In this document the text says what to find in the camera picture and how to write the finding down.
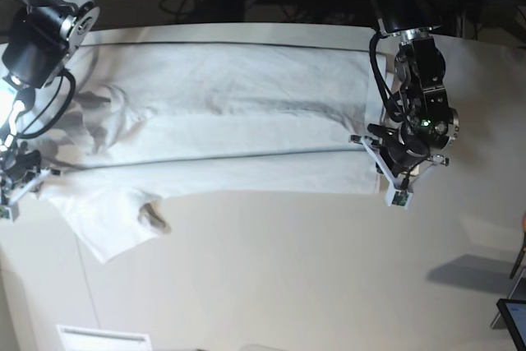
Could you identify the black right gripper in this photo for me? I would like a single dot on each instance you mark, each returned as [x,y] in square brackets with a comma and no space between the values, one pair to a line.
[14,163]

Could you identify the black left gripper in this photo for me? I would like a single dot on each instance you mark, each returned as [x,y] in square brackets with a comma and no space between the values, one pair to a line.
[401,148]

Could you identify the white T-shirt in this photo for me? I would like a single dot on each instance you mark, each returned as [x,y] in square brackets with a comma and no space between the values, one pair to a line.
[154,121]

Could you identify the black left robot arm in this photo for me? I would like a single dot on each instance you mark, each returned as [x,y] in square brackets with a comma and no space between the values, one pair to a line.
[423,120]

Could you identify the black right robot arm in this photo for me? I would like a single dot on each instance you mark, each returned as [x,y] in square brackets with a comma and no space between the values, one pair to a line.
[44,36]

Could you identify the white paper sheet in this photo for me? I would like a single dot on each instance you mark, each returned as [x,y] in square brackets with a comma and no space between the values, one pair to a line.
[76,338]

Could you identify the tablet screen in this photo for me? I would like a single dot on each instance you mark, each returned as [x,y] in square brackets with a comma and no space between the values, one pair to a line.
[513,313]

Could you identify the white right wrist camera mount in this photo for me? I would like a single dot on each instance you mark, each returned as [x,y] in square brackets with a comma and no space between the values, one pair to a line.
[18,190]

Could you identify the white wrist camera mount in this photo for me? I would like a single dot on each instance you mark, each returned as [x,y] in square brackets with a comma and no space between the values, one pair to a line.
[18,190]
[402,179]

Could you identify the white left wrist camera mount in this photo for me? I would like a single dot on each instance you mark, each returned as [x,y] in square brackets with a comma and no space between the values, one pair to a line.
[402,179]

